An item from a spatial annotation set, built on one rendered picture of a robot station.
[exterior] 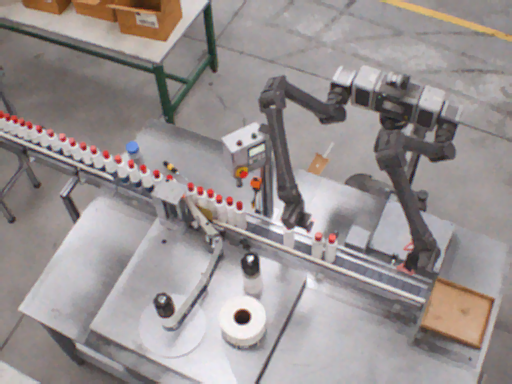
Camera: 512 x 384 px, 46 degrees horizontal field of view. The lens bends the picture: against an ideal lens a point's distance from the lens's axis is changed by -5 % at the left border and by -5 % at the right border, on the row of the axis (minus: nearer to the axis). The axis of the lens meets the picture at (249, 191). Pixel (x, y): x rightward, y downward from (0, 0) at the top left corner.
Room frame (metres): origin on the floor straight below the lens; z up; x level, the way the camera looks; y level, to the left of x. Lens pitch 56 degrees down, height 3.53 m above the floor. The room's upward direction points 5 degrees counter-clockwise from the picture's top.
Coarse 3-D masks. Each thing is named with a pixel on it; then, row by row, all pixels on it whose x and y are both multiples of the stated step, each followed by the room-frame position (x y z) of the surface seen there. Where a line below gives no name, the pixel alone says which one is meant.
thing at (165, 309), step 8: (160, 296) 1.11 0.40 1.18; (168, 296) 1.11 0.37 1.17; (160, 304) 1.08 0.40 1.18; (168, 304) 1.08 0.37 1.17; (160, 312) 1.07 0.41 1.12; (168, 312) 1.07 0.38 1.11; (160, 320) 1.07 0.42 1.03; (168, 320) 1.06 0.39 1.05; (168, 328) 1.06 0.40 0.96; (176, 328) 1.07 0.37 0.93
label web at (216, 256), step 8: (192, 208) 1.65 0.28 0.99; (200, 216) 1.59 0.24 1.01; (208, 232) 1.50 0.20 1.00; (216, 232) 1.47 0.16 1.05; (216, 248) 1.39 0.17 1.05; (216, 256) 1.38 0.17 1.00; (208, 264) 1.31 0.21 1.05; (216, 264) 1.37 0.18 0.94; (208, 272) 1.29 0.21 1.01; (208, 280) 1.28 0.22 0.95
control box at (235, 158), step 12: (240, 132) 1.69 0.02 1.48; (252, 132) 1.69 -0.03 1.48; (228, 144) 1.64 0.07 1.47; (252, 144) 1.63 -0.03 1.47; (228, 156) 1.62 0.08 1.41; (240, 156) 1.60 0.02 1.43; (252, 156) 1.62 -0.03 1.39; (228, 168) 1.64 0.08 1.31; (240, 168) 1.60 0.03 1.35; (252, 168) 1.62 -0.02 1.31
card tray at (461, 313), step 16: (448, 288) 1.18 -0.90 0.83; (464, 288) 1.17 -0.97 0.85; (432, 304) 1.11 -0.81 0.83; (448, 304) 1.10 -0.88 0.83; (464, 304) 1.09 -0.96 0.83; (480, 304) 1.08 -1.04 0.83; (432, 320) 1.03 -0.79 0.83; (448, 320) 1.02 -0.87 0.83; (464, 320) 1.01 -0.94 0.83; (480, 320) 1.00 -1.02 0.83; (448, 336) 0.94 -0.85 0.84; (464, 336) 0.94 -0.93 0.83; (480, 336) 0.92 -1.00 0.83
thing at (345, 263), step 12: (120, 180) 1.93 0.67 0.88; (144, 192) 1.84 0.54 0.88; (252, 228) 1.58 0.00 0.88; (264, 228) 1.57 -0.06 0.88; (276, 240) 1.50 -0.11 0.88; (288, 252) 1.43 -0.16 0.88; (300, 252) 1.43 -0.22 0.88; (324, 252) 1.42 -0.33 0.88; (336, 264) 1.35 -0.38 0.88; (348, 264) 1.34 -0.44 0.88; (360, 264) 1.33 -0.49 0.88; (348, 276) 1.28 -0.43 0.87; (372, 276) 1.27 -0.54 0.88; (384, 276) 1.26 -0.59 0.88; (396, 288) 1.19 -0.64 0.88; (408, 288) 1.19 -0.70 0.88; (420, 288) 1.18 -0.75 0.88
